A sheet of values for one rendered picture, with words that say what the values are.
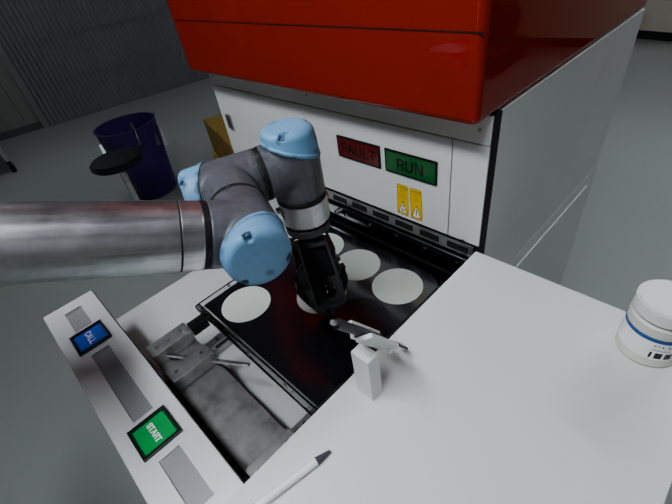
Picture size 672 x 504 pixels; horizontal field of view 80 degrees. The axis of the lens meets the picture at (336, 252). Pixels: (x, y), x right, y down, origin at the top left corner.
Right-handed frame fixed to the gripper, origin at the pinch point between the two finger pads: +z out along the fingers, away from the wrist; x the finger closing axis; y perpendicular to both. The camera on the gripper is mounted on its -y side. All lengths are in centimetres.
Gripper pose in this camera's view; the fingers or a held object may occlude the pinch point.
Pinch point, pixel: (328, 313)
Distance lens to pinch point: 74.6
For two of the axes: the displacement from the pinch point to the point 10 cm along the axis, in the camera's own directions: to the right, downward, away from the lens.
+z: 1.3, 7.7, 6.3
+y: -2.7, -5.8, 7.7
